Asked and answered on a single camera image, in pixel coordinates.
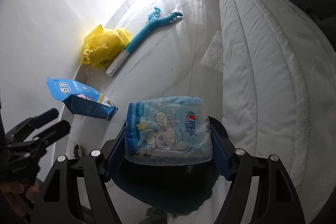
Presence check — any blue tissue pack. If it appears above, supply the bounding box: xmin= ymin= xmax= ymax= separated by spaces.
xmin=125 ymin=96 xmax=213 ymax=166

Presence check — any yellow plastic bag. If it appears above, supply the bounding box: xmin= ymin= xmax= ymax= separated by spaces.
xmin=81 ymin=24 xmax=131 ymax=69

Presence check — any person's left hand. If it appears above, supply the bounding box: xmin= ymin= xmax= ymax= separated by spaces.
xmin=0 ymin=178 xmax=42 ymax=217

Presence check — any black trash bin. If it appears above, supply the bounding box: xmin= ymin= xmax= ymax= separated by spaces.
xmin=111 ymin=116 xmax=231 ymax=215

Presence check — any blue snack bag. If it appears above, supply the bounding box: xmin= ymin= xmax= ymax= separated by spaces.
xmin=47 ymin=78 xmax=117 ymax=120

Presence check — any bubble wrap sheet on floor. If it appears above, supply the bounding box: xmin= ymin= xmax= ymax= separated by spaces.
xmin=201 ymin=31 xmax=223 ymax=73

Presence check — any blue plush toy stick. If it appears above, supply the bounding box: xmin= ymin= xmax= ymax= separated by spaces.
xmin=106 ymin=7 xmax=183 ymax=77

